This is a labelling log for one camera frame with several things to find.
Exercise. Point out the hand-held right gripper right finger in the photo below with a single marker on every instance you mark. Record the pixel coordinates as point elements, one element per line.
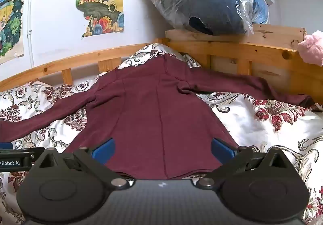
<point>221,149</point>

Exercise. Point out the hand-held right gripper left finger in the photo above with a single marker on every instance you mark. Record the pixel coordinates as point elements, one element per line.
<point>105,150</point>

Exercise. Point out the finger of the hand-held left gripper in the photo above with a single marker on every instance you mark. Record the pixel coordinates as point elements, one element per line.
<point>5,145</point>

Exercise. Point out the maroon long-sleeve shirt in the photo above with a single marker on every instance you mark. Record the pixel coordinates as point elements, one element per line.
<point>156,119</point>

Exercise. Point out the white floral bedspread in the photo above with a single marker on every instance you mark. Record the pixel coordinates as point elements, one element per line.
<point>265,124</point>

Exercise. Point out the loose wooden board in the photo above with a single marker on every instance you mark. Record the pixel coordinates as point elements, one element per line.
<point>275,32</point>

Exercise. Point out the pink plush cloth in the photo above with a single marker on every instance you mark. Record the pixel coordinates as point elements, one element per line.
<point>313,48</point>

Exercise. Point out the green starry figure wall poster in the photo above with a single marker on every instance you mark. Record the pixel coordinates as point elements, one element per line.
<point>11,28</point>

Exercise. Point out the colourful landscape wall poster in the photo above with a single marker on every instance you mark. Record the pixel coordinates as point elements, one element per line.
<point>101,5</point>

